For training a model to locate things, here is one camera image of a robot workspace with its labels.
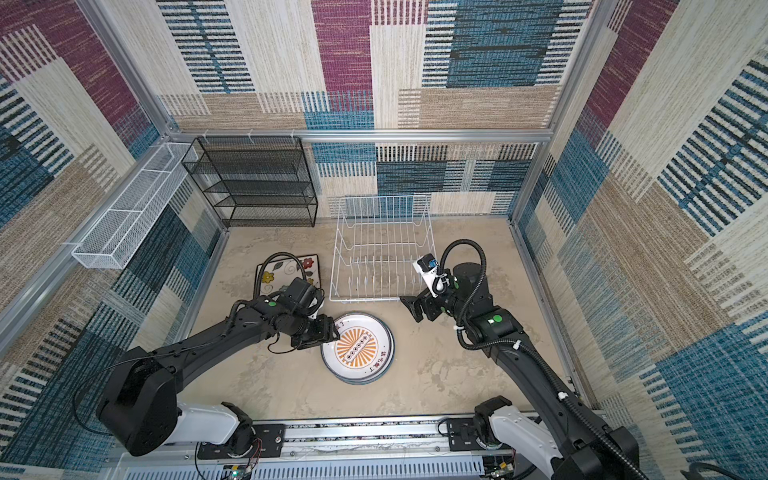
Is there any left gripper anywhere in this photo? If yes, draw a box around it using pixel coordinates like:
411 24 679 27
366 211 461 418
290 313 343 348

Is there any white round plate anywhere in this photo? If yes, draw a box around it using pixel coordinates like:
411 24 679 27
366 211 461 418
321 312 395 385

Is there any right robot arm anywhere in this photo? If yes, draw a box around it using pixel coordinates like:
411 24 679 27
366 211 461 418
401 254 644 479

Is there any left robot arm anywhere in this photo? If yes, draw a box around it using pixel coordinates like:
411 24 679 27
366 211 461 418
96 278 340 458

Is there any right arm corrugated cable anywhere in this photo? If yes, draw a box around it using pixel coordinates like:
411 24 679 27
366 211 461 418
439 238 652 480

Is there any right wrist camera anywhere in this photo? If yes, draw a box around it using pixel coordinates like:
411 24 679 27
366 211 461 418
413 253 450 298

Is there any white wire dish rack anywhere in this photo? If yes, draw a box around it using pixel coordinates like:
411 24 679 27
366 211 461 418
329 194 435 303

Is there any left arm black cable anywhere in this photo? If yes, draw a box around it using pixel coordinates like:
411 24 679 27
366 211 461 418
71 251 325 436

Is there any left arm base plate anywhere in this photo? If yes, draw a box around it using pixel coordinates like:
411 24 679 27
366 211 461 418
196 424 286 460

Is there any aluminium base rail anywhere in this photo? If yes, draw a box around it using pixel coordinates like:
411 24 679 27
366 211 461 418
99 414 548 479

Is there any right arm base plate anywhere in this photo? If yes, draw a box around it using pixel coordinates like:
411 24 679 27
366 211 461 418
437 417 522 452

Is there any black wire shelf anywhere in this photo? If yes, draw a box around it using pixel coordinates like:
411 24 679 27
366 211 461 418
181 136 318 228

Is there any white mesh wall basket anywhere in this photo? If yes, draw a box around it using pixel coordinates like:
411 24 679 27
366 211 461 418
72 142 190 270

